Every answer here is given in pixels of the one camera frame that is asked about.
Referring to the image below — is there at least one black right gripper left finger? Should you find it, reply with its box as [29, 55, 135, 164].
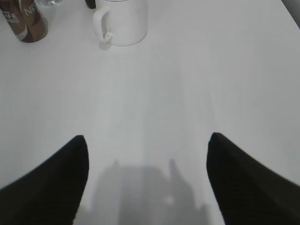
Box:
[0, 135, 89, 225]

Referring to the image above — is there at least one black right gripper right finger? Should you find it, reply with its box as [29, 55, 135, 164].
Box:
[206, 133, 300, 225]

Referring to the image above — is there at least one brown Nescafe coffee bottle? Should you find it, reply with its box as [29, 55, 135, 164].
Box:
[0, 0, 47, 43]

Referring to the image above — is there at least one white ceramic mug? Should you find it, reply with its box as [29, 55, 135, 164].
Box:
[93, 0, 149, 46]

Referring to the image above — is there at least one clear water bottle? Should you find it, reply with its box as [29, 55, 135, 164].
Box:
[37, 0, 62, 6]

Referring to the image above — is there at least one black cola bottle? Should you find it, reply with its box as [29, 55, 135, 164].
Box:
[85, 0, 96, 9]

